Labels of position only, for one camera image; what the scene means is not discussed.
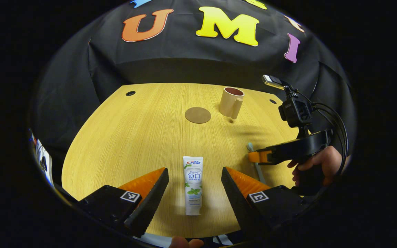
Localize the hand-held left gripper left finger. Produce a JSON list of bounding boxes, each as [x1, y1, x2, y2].
[[78, 167, 170, 239]]

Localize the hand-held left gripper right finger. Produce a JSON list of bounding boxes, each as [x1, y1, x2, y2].
[[221, 167, 309, 241]]

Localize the pale green toothbrush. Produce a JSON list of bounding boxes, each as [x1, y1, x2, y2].
[[247, 142, 266, 185]]

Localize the white toothpaste tube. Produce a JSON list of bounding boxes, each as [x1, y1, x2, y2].
[[183, 156, 204, 216]]

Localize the beige cup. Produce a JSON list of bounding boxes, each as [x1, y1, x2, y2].
[[218, 87, 245, 120]]

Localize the brown round coaster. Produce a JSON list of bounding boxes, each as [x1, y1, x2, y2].
[[185, 107, 212, 124]]

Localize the wooden desktop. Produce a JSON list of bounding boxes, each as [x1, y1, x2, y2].
[[62, 83, 323, 239]]

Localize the black backdrop cloth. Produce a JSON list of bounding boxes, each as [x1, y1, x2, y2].
[[33, 0, 357, 186]]

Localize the black cable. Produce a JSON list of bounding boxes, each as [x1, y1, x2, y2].
[[298, 90, 349, 176]]

